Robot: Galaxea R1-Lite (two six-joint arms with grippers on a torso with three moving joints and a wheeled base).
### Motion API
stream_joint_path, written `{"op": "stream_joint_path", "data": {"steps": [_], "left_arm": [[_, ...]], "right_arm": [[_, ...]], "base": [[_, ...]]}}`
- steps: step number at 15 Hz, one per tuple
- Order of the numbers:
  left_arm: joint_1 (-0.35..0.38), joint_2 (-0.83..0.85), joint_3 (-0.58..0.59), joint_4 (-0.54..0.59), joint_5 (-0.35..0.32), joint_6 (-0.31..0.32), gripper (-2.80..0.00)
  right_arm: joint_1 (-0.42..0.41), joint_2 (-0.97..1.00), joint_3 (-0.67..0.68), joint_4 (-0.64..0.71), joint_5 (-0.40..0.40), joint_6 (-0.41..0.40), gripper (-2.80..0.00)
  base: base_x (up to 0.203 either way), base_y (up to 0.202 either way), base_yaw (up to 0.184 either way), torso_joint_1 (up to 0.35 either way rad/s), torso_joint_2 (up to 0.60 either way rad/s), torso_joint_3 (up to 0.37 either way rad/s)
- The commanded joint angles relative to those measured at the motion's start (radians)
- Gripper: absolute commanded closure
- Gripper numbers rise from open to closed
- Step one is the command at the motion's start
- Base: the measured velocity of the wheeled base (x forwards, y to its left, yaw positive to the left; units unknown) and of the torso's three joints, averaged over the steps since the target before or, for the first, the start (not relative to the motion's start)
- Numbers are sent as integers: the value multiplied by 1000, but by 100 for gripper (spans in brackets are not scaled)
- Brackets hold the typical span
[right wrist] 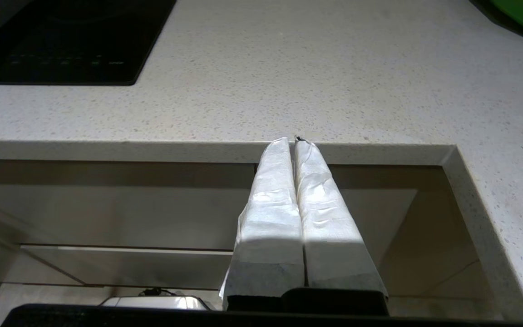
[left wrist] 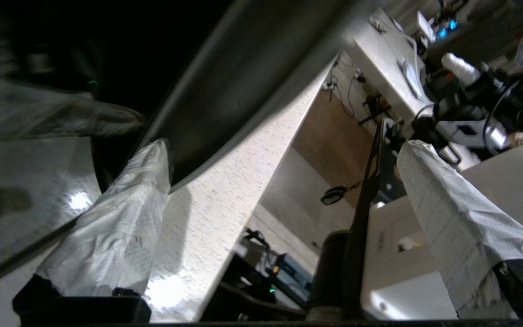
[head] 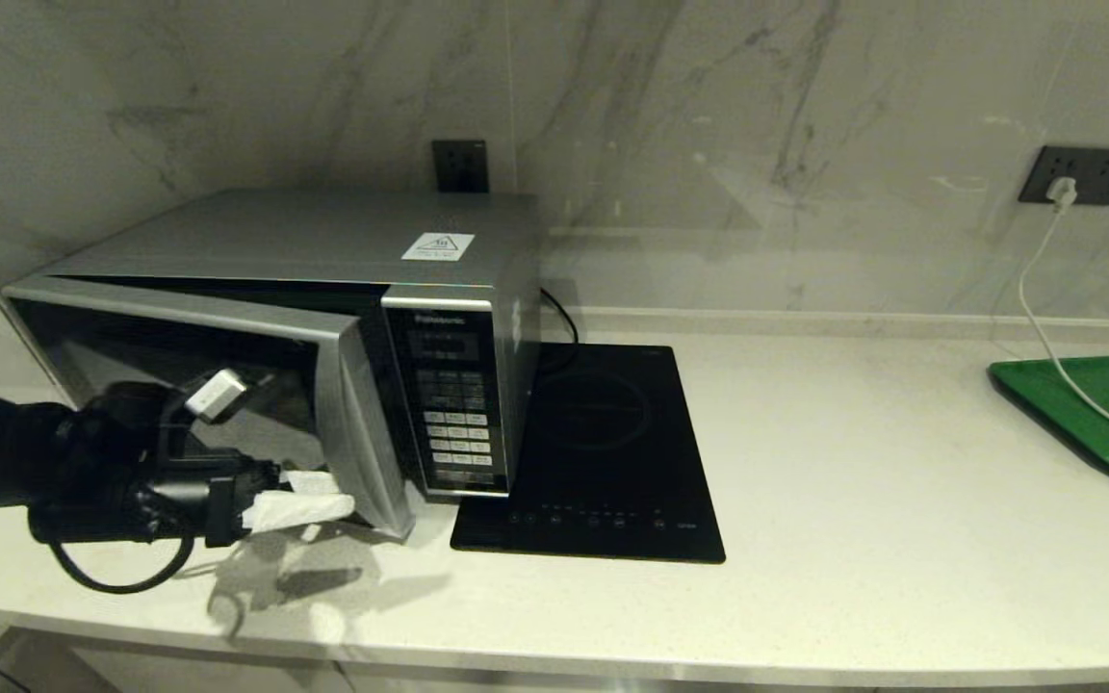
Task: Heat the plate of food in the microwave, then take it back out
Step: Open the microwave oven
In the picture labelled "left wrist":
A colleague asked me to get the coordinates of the black robot torso column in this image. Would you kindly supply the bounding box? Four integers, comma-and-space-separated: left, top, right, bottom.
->
307, 117, 405, 321

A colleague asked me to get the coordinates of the white robot torso shell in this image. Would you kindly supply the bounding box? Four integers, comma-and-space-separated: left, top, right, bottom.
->
361, 145, 523, 321

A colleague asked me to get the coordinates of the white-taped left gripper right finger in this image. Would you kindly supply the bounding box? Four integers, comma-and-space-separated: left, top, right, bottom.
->
397, 140, 523, 319

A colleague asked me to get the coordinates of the black equipment with lights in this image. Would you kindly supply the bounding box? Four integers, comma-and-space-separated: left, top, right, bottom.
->
200, 227, 316, 324

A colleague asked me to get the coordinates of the black round floor object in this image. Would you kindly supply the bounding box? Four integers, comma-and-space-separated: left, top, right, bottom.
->
320, 185, 347, 206

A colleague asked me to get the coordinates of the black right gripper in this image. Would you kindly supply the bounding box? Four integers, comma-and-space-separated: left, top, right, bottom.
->
441, 52, 516, 109

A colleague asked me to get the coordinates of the white background table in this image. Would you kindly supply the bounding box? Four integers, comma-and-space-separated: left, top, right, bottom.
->
352, 8, 434, 119

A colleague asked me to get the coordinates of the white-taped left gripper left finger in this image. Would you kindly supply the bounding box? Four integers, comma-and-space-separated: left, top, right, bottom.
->
13, 139, 172, 324

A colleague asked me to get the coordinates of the dark glass microwave door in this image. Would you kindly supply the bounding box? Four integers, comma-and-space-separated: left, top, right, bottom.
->
0, 0, 364, 293

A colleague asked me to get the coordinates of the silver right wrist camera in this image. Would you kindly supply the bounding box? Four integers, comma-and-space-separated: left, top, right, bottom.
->
439, 116, 513, 151

